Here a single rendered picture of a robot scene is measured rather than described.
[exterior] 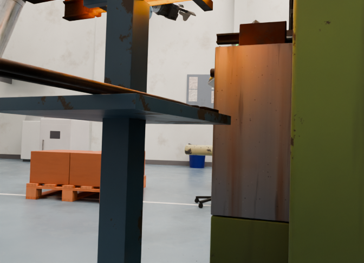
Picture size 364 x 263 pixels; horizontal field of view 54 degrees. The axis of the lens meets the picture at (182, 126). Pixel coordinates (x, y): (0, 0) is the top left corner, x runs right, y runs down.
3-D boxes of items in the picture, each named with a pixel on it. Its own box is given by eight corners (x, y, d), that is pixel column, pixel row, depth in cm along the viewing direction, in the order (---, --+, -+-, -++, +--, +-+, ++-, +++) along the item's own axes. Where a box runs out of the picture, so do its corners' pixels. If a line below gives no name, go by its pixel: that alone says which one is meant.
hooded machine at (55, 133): (71, 175, 595) (75, 94, 600) (36, 174, 603) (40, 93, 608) (88, 172, 666) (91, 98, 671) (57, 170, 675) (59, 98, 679)
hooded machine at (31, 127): (60, 161, 923) (62, 105, 928) (48, 162, 861) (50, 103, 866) (33, 160, 933) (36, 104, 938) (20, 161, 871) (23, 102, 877)
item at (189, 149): (183, 155, 156) (183, 143, 156) (187, 155, 161) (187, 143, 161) (289, 160, 142) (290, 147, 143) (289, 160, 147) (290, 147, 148)
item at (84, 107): (-26, 110, 57) (-26, 97, 57) (119, 123, 93) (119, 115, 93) (135, 109, 44) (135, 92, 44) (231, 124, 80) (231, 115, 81)
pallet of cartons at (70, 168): (114, 204, 355) (116, 154, 356) (24, 199, 368) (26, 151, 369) (146, 186, 490) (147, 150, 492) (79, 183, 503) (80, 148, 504)
